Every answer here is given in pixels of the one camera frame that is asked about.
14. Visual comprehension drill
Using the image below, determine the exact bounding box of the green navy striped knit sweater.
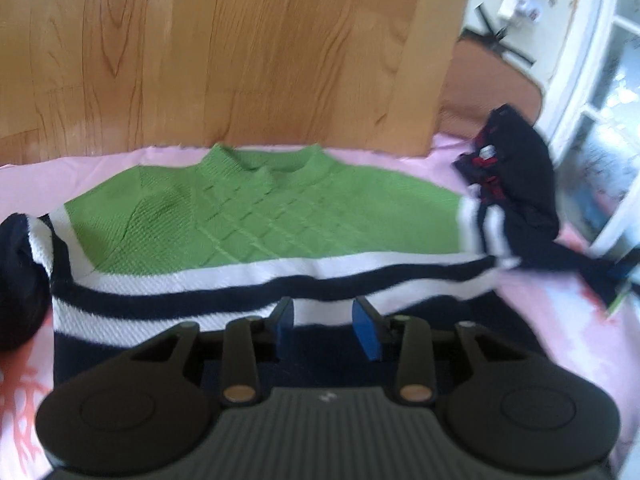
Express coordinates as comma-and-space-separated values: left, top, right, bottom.
0, 142, 626, 401

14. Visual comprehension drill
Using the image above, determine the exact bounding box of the dark navy red garment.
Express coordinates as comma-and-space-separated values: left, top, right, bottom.
451, 103, 561, 241

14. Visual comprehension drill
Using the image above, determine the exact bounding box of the pink printed bed sheet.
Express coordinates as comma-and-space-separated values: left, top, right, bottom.
1, 146, 639, 479

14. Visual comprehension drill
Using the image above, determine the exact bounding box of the brown cushion headboard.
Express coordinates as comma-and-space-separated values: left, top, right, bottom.
436, 39, 542, 139

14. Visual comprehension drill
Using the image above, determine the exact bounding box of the wood grain board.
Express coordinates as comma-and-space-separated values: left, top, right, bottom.
1, 0, 468, 164

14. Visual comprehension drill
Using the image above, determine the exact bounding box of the white window frame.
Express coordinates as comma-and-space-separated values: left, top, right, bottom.
538, 0, 639, 257

